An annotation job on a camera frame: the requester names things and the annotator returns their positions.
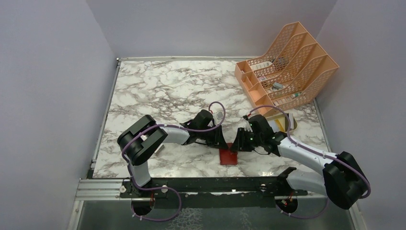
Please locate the gold card lying in tray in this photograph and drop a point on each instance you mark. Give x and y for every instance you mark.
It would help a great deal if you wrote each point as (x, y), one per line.
(280, 124)

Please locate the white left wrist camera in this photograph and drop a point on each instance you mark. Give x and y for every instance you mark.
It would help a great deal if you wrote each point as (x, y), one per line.
(218, 117)

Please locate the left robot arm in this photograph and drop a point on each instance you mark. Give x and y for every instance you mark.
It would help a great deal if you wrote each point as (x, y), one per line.
(141, 140)

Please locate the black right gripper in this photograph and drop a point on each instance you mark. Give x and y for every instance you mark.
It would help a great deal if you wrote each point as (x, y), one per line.
(239, 143)

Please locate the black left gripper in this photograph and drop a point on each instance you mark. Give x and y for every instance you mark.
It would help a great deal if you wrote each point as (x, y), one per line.
(218, 141)

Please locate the small white card box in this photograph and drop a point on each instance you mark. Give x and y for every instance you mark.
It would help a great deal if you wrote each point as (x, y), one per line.
(159, 149)

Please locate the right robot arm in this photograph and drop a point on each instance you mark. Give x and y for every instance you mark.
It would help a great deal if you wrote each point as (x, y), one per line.
(337, 176)

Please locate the aluminium frame rail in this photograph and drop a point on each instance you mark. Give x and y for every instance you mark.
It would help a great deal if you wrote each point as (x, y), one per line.
(104, 190)

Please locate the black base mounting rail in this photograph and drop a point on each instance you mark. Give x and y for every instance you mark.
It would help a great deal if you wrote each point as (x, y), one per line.
(273, 186)

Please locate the white box in organizer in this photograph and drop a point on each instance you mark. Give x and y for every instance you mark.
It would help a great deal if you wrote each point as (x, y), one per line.
(261, 65)

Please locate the peach plastic file organizer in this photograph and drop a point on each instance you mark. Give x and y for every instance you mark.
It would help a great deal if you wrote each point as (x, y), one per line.
(299, 62)

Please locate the grey item in organizer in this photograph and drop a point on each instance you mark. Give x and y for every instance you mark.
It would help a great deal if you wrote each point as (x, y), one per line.
(277, 86)

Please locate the red leather card holder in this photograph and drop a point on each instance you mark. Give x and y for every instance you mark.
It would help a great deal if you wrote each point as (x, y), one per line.
(228, 157)

